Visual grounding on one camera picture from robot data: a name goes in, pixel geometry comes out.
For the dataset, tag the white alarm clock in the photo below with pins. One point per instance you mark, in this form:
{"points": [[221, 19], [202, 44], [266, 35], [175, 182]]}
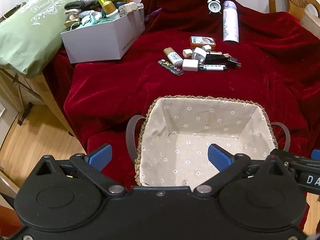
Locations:
{"points": [[214, 6]]}

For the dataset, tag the black patterned lighter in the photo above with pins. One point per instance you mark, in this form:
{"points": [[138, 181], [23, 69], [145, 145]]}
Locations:
{"points": [[170, 67]]}

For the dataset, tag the black lighter with white label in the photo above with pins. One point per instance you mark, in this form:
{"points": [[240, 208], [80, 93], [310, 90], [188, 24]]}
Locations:
{"points": [[212, 67]]}

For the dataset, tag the white multi-plug adapter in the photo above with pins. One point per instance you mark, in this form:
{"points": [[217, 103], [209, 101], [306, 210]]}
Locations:
{"points": [[128, 8]]}

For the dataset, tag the white three-pin plug adapter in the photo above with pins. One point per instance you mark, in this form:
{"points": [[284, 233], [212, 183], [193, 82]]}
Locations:
{"points": [[199, 55]]}

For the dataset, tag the white cardboard box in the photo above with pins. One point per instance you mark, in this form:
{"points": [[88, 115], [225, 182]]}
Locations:
{"points": [[100, 45]]}

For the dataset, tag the black metal frame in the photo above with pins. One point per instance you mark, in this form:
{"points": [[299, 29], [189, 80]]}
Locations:
{"points": [[23, 97]]}

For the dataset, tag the black plug adapter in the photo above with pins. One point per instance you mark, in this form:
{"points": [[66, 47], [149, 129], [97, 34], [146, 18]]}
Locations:
{"points": [[233, 62]]}

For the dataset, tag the grey knitted socks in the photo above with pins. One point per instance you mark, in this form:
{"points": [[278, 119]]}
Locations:
{"points": [[82, 5]]}

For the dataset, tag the red velvet cloth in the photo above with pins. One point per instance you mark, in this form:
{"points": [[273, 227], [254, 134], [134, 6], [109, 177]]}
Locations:
{"points": [[112, 92]]}

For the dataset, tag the woven basket with floral lining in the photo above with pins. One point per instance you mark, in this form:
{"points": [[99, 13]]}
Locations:
{"points": [[200, 130]]}

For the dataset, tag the white cube charger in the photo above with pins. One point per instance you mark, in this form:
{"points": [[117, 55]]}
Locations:
{"points": [[190, 65]]}

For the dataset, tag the white printed thermos bottle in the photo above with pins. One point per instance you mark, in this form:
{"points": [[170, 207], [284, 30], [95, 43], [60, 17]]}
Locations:
{"points": [[230, 22]]}

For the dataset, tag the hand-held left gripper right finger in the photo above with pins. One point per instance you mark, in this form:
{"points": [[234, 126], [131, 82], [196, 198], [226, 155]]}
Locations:
{"points": [[220, 158]]}

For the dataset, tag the teal cloth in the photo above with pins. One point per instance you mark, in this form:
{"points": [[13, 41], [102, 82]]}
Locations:
{"points": [[91, 21]]}

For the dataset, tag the gold-capped white bottle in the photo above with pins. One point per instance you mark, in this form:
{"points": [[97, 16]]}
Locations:
{"points": [[110, 10]]}

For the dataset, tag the green fabric bag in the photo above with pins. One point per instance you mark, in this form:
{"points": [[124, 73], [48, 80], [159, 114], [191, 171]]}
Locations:
{"points": [[25, 42]]}

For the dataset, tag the orange tin with picture lid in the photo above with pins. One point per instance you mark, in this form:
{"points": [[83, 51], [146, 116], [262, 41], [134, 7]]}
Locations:
{"points": [[202, 42]]}

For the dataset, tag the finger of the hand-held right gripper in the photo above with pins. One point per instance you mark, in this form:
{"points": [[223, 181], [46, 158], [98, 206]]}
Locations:
{"points": [[316, 154]]}

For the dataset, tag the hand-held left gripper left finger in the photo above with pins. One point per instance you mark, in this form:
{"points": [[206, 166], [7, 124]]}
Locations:
{"points": [[100, 155]]}

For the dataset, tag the white tube with gold cap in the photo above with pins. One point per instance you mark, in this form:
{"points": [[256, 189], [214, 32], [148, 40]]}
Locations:
{"points": [[173, 57]]}

